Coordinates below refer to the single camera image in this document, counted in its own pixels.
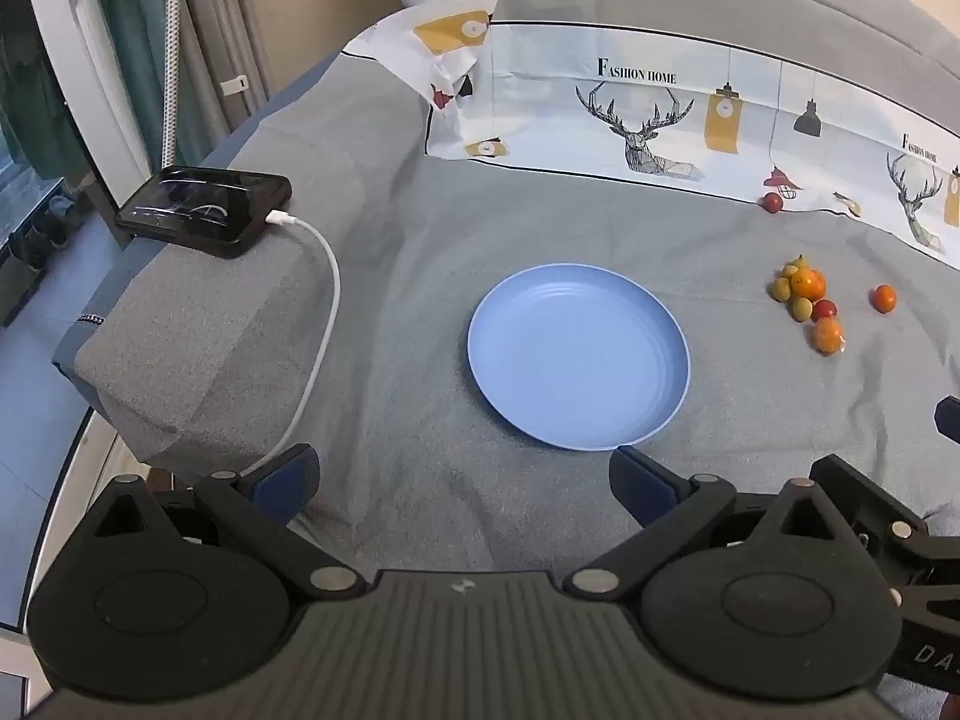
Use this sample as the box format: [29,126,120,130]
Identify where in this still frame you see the white charging cable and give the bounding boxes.
[238,210,343,479]

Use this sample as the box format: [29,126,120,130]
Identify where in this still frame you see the dark shoe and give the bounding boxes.
[11,217,47,272]
[43,195,77,245]

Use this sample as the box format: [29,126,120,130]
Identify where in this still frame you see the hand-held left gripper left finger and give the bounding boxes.
[82,444,362,602]

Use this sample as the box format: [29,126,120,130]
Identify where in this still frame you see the white door frame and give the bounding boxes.
[15,0,162,256]

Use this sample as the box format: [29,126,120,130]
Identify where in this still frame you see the grey bed sheet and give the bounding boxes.
[52,22,960,720]

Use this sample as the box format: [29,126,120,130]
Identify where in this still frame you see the white deer print bedsheet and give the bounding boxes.
[341,0,960,272]

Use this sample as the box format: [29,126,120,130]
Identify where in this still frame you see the teal curtain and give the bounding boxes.
[105,0,177,170]

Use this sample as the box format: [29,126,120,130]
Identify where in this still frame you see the grey curtain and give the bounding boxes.
[182,0,272,160]

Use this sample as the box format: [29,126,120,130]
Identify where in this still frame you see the blue plate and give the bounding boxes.
[466,263,691,452]

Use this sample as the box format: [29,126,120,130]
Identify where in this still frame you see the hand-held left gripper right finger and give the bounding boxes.
[562,447,850,602]

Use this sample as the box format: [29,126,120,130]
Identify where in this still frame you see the black smartphone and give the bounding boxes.
[114,165,293,260]

